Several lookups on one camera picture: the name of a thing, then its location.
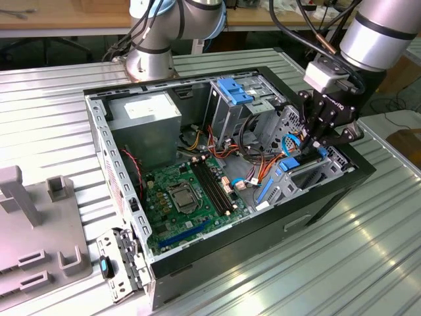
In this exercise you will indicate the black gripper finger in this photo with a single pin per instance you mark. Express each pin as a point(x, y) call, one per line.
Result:
point(345, 135)
point(306, 118)

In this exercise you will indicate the hard disk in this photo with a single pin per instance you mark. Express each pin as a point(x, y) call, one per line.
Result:
point(289, 164)

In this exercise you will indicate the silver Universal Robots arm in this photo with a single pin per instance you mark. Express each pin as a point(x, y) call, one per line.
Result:
point(378, 39)

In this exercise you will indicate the metal disk bay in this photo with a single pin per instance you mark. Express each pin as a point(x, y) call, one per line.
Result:
point(279, 194)

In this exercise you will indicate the brown cardboard box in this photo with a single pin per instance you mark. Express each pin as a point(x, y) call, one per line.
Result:
point(406, 141)

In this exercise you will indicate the metal optical drive cage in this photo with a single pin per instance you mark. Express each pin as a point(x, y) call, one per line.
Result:
point(227, 115)

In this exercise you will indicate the black RAM slot bank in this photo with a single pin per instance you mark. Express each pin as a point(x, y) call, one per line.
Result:
point(212, 186)

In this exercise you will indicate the black open PC case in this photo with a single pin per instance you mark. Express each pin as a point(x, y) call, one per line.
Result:
point(263, 243)

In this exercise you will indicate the CPU socket with silver CPU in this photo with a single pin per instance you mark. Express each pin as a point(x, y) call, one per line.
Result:
point(184, 201)

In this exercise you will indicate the grey power supply unit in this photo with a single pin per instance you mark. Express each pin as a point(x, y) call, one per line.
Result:
point(144, 131)

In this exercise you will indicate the blue expansion slot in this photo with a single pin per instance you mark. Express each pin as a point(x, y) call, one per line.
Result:
point(184, 234)

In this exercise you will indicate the green motherboard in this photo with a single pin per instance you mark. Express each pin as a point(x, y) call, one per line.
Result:
point(171, 227)

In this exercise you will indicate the blue and black latch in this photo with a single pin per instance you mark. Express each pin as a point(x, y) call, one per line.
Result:
point(105, 267)

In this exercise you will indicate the wooden desk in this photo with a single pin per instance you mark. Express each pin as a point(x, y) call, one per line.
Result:
point(65, 19)

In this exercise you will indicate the grey parts rack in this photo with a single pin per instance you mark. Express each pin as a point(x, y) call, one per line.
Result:
point(39, 237)

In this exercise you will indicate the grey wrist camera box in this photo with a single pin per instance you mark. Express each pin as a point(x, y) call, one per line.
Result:
point(324, 75)

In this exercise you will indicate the blue plastic drive bracket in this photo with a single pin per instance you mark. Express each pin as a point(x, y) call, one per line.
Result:
point(235, 90)

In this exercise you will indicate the metal expansion slot bracket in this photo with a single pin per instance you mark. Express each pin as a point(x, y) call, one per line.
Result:
point(112, 245)

